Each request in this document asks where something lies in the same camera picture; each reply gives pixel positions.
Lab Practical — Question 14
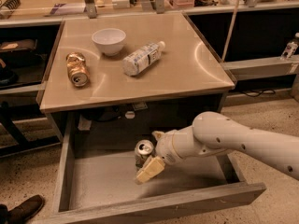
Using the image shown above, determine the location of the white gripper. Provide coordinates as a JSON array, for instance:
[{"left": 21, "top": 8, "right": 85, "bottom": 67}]
[{"left": 135, "top": 130, "right": 187, "bottom": 184}]

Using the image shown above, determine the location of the green white 7up can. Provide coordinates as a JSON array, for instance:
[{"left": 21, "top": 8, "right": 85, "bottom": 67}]
[{"left": 135, "top": 140, "right": 155, "bottom": 171}]

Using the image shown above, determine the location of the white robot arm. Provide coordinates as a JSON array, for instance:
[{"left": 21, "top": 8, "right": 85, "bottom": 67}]
[{"left": 135, "top": 111, "right": 299, "bottom": 184}]

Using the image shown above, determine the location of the open grey wooden drawer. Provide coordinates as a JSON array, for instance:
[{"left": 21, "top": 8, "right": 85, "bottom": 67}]
[{"left": 32, "top": 111, "right": 267, "bottom": 224}]

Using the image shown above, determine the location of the grey cabinet with counter top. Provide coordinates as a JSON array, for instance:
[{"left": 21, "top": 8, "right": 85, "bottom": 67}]
[{"left": 36, "top": 11, "right": 237, "bottom": 142}]

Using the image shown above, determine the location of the gold crushed soda can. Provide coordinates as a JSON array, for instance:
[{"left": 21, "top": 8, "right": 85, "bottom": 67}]
[{"left": 66, "top": 52, "right": 90, "bottom": 87}]

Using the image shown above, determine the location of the clear plastic water bottle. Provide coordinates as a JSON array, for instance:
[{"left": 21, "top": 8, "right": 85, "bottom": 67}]
[{"left": 122, "top": 41, "right": 165, "bottom": 77}]

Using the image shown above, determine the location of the white ceramic bowl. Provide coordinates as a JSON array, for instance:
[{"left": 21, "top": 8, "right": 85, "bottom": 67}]
[{"left": 92, "top": 28, "right": 126, "bottom": 56}]

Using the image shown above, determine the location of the small bottle on shelf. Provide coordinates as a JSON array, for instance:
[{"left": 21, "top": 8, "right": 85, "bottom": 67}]
[{"left": 280, "top": 33, "right": 299, "bottom": 60}]

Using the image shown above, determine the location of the black cable on floor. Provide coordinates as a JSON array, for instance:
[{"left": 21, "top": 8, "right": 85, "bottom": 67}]
[{"left": 237, "top": 89, "right": 277, "bottom": 98}]

